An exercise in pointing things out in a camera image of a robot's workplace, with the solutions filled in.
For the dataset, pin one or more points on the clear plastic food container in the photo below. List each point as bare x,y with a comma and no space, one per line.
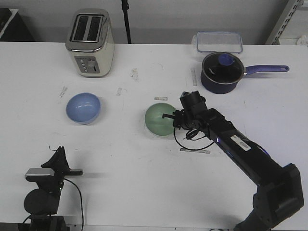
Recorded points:
210,41

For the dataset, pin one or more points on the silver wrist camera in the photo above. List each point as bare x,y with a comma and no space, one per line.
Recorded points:
39,174

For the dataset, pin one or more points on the blue bowl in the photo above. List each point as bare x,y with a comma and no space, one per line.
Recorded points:
83,108

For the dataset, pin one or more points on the dark blue saucepan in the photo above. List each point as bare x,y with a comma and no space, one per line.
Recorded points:
218,88

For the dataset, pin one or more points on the green bowl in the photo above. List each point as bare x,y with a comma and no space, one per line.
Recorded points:
154,121

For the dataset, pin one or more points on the glass pot lid blue knob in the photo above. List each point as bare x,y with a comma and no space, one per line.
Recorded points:
223,68

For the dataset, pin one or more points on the black tripod pole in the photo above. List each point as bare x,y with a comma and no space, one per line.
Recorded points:
125,7

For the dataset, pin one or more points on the cream and chrome toaster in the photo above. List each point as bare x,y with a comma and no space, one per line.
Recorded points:
90,42

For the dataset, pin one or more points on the white crumpled object on shelf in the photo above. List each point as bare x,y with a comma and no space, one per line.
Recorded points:
303,40

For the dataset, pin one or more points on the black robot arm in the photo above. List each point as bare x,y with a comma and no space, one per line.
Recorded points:
279,189
42,203

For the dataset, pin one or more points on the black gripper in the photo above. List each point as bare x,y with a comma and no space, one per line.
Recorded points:
56,163
181,120

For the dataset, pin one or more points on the white slotted shelf rack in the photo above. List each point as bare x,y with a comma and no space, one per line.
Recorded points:
291,25

